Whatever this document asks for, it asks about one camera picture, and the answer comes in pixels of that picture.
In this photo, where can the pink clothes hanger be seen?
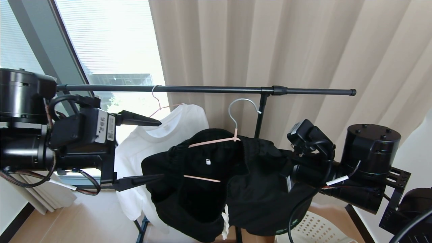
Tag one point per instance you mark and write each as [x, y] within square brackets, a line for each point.
[172, 106]
[212, 142]

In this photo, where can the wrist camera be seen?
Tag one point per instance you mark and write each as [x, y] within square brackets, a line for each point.
[307, 135]
[77, 130]

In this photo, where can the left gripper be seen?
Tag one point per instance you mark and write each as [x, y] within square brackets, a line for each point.
[27, 153]

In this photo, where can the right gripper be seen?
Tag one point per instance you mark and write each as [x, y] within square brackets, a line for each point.
[314, 173]

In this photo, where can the black shorts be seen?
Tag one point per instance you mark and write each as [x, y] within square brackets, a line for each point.
[202, 202]

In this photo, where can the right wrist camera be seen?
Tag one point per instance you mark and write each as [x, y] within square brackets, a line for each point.
[307, 135]

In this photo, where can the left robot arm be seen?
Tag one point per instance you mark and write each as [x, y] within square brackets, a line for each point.
[20, 94]

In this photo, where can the beige curtain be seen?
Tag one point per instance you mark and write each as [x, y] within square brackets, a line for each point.
[270, 44]
[44, 195]

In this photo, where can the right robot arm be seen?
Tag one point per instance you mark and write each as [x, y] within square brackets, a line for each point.
[371, 148]

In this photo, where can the black clothes rack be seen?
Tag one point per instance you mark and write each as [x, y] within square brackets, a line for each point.
[202, 89]

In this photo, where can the white laundry basket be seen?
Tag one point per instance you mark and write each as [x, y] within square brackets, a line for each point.
[317, 229]

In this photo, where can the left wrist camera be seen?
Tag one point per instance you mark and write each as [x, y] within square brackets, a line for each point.
[77, 130]

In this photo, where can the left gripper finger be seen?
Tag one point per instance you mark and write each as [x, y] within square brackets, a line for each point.
[135, 119]
[135, 183]

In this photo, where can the window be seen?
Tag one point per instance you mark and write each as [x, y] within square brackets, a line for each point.
[111, 40]

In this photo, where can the white printed t-shirt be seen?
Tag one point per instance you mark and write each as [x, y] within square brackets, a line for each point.
[145, 145]

